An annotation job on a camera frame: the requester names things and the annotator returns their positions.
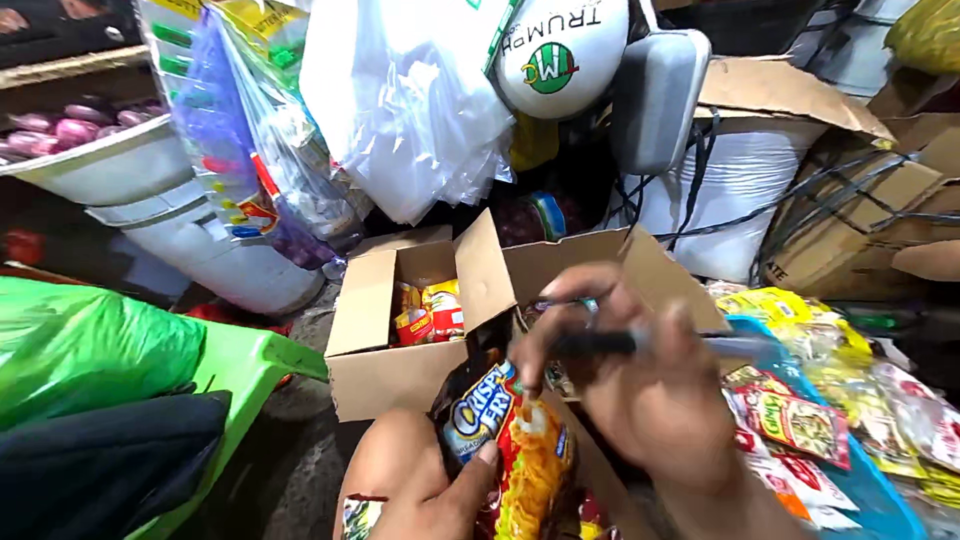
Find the bright green plastic chair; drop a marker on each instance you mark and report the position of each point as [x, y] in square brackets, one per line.
[259, 375]

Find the large open cardboard box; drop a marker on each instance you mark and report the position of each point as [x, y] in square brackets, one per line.
[555, 262]

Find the pile of red white packets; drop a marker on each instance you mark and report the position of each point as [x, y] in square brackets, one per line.
[795, 450]

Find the pile of red yellow packets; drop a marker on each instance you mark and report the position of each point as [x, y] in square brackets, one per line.
[431, 315]

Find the white tapered bucket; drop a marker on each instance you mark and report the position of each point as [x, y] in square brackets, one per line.
[210, 240]

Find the green plastic bag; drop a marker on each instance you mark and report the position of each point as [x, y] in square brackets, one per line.
[82, 349]

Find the red green printed packet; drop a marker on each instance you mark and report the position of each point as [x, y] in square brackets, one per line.
[802, 427]

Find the net bag of dark onions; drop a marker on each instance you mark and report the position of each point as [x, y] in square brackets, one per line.
[525, 219]

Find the flat brown cardboard sheet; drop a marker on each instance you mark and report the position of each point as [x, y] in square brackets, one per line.
[780, 90]

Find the person's left hand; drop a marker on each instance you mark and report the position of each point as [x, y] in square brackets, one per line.
[431, 506]

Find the small cardboard box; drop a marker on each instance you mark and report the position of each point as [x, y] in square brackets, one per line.
[397, 375]

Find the white plastic bags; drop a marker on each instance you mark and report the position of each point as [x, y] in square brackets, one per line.
[412, 105]

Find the green white printed packet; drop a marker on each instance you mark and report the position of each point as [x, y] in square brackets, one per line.
[361, 517]

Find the black and grey slim tool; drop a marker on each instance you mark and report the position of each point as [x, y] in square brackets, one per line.
[600, 343]

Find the pile of yellow clear packets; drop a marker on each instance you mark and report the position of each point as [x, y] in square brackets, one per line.
[862, 382]

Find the white woven sack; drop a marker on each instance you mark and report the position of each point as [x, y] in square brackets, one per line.
[739, 187]

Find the yellow-green plastic bag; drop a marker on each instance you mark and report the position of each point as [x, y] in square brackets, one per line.
[926, 37]

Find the white round object, green logo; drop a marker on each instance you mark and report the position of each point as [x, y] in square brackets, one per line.
[562, 52]

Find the person's right fingers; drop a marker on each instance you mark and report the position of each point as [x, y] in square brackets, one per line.
[585, 283]

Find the pile of red onions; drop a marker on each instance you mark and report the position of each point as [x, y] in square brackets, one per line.
[75, 131]

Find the blue plastic tray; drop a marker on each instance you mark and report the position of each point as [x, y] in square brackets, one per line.
[870, 495]

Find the dark navy cloth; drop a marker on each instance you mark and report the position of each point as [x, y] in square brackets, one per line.
[112, 472]

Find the clear plastic bag with packets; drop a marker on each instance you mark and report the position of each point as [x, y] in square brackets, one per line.
[300, 157]

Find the person's right hand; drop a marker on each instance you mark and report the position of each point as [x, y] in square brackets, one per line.
[652, 427]

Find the maroon yellow packet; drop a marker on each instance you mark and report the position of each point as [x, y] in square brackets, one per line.
[592, 521]

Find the person's legs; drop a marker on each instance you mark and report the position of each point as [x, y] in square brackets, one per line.
[386, 457]

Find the grey plastic case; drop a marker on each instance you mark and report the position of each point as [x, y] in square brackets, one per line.
[660, 105]

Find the brown crispy fry packet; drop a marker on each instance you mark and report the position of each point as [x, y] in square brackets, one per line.
[517, 457]

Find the purple printed plastic bag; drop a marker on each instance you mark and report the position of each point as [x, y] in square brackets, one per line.
[225, 112]

